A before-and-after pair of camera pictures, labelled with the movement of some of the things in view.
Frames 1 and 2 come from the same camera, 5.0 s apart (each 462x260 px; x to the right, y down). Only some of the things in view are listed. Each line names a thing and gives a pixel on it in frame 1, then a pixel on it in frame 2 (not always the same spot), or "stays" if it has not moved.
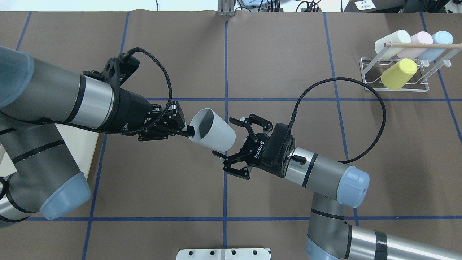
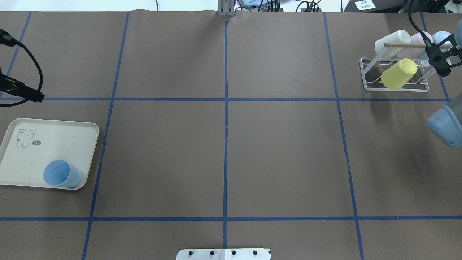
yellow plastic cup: (397, 76) stays
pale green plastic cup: (399, 36) stays
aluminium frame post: (226, 8) stays
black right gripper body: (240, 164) to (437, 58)
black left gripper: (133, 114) to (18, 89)
